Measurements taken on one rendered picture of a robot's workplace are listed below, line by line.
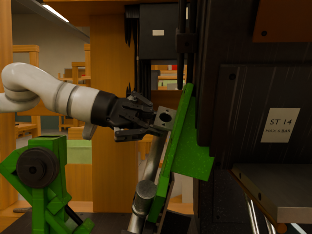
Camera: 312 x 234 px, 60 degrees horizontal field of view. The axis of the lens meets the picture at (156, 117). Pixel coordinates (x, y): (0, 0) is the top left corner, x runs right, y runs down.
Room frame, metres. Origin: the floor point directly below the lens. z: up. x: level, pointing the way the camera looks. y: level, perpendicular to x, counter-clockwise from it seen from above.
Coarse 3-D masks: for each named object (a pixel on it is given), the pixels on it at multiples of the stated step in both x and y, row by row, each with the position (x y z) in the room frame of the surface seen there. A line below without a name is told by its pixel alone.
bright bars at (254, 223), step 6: (246, 198) 0.45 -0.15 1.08; (246, 204) 0.44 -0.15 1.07; (252, 204) 0.44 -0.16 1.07; (252, 210) 0.43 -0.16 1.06; (252, 216) 0.42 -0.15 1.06; (264, 216) 0.43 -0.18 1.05; (252, 222) 0.42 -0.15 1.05; (252, 228) 0.41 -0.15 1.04; (258, 228) 0.41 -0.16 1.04; (270, 228) 0.41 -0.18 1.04
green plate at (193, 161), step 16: (192, 96) 0.47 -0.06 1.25; (176, 112) 0.57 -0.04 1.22; (192, 112) 0.47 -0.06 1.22; (176, 128) 0.46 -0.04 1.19; (192, 128) 0.47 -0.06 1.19; (176, 144) 0.46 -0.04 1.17; (192, 144) 0.47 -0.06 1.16; (176, 160) 0.47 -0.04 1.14; (192, 160) 0.47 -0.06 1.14; (208, 160) 0.47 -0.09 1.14; (192, 176) 0.47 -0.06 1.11; (208, 176) 0.47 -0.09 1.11
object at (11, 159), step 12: (12, 156) 0.51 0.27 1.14; (0, 168) 0.51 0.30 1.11; (12, 168) 0.51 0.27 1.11; (12, 180) 0.51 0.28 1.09; (24, 192) 0.51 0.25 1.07; (48, 192) 0.52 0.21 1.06; (48, 204) 0.51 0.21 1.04; (60, 204) 0.51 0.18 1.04; (48, 216) 0.51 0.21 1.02; (72, 216) 0.52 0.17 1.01; (60, 228) 0.50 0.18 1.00; (72, 228) 0.53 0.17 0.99; (84, 228) 0.51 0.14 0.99
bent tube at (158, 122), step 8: (160, 112) 0.56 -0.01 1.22; (168, 112) 0.57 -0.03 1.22; (160, 120) 0.55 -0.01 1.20; (168, 120) 0.58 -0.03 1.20; (160, 128) 0.54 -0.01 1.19; (168, 128) 0.54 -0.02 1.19; (152, 144) 0.62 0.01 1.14; (160, 144) 0.60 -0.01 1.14; (152, 152) 0.62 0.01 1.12; (160, 152) 0.62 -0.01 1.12; (152, 160) 0.62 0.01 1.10; (152, 168) 0.61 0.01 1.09; (144, 176) 0.60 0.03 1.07; (152, 176) 0.60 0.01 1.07; (136, 216) 0.53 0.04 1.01; (136, 224) 0.52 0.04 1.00; (136, 232) 0.50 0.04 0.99
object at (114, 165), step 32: (0, 0) 0.89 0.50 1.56; (0, 32) 0.88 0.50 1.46; (96, 32) 0.85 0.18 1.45; (0, 64) 0.88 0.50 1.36; (96, 64) 0.85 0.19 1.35; (128, 64) 0.84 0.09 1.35; (0, 128) 0.86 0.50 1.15; (0, 160) 0.86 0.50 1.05; (96, 160) 0.85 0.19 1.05; (128, 160) 0.84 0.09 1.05; (0, 192) 0.86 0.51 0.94; (96, 192) 0.85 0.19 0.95; (128, 192) 0.84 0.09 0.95
